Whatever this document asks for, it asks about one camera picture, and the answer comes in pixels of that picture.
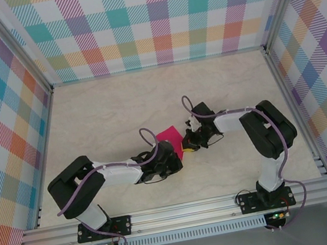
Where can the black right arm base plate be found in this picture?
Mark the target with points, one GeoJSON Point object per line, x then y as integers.
{"type": "Point", "coordinates": [246, 204]}

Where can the small right circuit board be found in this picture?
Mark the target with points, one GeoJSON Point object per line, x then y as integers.
{"type": "Point", "coordinates": [278, 216]}

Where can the aluminium mounting rail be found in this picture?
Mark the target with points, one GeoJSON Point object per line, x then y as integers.
{"type": "Point", "coordinates": [182, 215]}

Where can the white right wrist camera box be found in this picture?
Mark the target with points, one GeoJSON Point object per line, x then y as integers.
{"type": "Point", "coordinates": [193, 123]}

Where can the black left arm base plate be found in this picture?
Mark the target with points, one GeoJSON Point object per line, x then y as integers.
{"type": "Point", "coordinates": [124, 225]}

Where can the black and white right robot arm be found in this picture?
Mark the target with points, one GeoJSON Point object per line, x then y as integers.
{"type": "Point", "coordinates": [269, 133]}

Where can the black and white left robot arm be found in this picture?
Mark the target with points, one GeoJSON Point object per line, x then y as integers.
{"type": "Point", "coordinates": [78, 193]}

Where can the aluminium frame side bar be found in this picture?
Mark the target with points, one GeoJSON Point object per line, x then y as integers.
{"type": "Point", "coordinates": [292, 113]}
{"type": "Point", "coordinates": [44, 155]}

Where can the pink square paper sheet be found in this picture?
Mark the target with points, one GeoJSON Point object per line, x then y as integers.
{"type": "Point", "coordinates": [168, 134]}

